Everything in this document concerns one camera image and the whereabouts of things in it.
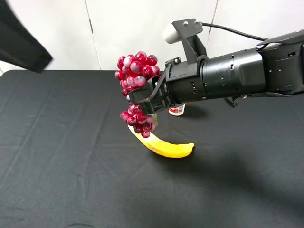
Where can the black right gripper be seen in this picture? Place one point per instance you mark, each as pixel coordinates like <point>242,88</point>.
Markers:
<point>179,83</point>

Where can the yellow banana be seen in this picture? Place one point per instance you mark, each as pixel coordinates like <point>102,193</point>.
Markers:
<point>164,148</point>

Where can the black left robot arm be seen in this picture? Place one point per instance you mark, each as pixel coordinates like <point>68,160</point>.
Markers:
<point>17,46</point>

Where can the red artificial grape bunch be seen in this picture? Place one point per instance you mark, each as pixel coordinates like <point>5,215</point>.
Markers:
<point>133,72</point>

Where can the black tablecloth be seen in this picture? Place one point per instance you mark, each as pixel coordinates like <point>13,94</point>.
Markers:
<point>67,160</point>

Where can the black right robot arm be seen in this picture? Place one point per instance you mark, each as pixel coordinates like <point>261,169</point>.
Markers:
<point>275,68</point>

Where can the white plastic bottle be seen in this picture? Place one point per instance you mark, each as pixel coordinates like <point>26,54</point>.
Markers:
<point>178,110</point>

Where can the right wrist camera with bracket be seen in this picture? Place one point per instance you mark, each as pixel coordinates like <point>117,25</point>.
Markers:
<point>186,31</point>

